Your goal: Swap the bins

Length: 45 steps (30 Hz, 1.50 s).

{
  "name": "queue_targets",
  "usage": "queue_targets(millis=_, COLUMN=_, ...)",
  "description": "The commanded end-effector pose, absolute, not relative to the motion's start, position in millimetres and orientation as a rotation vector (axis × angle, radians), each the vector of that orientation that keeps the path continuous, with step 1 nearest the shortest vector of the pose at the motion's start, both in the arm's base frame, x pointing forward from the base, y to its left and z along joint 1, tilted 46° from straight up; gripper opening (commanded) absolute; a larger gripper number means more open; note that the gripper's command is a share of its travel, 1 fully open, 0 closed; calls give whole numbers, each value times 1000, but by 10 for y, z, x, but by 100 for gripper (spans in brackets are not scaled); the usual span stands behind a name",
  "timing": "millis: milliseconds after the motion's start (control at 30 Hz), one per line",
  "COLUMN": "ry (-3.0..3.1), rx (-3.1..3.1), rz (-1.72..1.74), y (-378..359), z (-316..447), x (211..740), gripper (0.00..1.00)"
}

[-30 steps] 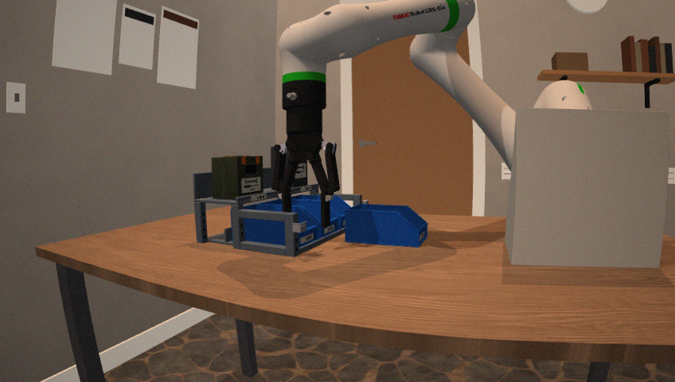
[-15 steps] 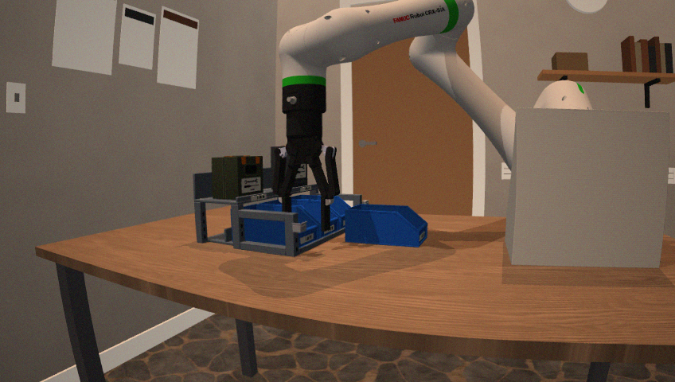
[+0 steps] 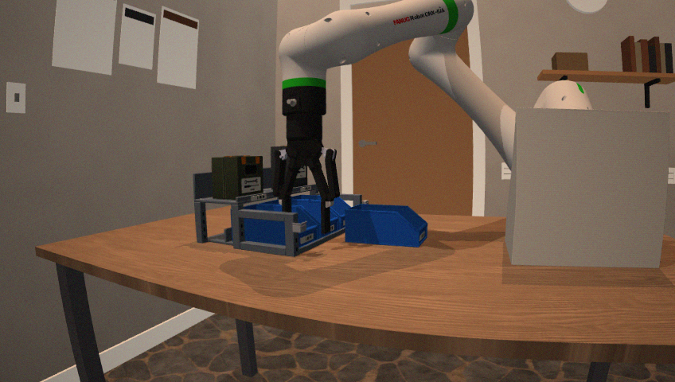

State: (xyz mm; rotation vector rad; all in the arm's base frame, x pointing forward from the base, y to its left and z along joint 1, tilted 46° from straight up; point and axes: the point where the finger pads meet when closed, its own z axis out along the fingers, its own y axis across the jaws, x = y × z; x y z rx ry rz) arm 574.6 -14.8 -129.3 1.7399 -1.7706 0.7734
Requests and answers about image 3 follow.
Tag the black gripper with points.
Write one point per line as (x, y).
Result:
(306, 152)

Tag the grey metal shelf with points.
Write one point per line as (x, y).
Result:
(203, 193)

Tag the blue bin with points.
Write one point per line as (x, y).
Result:
(338, 208)
(273, 232)
(384, 225)
(312, 209)

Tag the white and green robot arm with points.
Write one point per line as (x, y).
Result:
(347, 36)

